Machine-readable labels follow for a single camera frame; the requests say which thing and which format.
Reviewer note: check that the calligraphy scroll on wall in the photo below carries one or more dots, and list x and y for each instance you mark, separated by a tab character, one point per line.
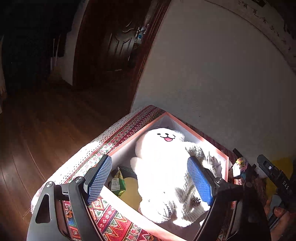
268	21

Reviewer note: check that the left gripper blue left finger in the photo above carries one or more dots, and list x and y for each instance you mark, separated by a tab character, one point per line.
96	177

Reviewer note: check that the red patterned bed cover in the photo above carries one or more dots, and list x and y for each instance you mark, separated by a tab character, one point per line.
60	211

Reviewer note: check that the colourful small toy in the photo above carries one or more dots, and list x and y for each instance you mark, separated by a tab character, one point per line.
239	168

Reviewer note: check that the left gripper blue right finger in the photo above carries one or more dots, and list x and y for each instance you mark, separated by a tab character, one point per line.
203	180

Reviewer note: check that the pink white cardboard box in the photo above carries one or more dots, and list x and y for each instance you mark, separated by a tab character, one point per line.
121	146

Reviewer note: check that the person's hand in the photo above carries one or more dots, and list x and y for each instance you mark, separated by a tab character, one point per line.
285	228

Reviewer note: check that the green snack packet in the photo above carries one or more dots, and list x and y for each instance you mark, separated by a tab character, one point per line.
117	185

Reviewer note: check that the yellow item in box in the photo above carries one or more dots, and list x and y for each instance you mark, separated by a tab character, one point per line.
131	196

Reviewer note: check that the white knitted beanie hat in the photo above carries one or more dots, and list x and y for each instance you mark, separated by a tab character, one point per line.
181	202

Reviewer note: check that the white plush dog toy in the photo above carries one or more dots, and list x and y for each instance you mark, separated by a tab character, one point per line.
158	153

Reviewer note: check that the dark wooden door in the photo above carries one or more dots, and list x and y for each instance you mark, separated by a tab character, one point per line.
108	36

